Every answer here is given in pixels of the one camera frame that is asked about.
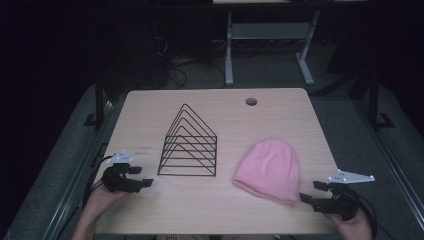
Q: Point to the grey aluminium rail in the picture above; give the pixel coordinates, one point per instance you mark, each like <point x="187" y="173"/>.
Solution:
<point x="393" y="163"/>
<point x="76" y="173"/>

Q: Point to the person's left hand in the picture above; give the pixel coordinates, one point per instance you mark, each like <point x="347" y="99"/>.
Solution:
<point x="100" y="200"/>

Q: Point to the person's right hand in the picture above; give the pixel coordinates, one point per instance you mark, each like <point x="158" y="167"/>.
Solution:
<point x="355" y="228"/>

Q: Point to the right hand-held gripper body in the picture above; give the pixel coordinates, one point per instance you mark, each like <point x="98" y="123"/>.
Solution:
<point x="338" y="203"/>

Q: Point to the white metal table frame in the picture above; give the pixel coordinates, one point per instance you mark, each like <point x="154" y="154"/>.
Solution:
<point x="266" y="30"/>

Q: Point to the pink knit beanie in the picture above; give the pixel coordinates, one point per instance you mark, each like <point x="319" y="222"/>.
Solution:
<point x="270" y="170"/>

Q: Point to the black metal stand post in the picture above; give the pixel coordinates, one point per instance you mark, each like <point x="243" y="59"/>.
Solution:
<point x="374" y="100"/>
<point x="99" y="100"/>

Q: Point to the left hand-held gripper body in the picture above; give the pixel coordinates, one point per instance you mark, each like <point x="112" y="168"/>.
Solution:
<point x="116" y="181"/>

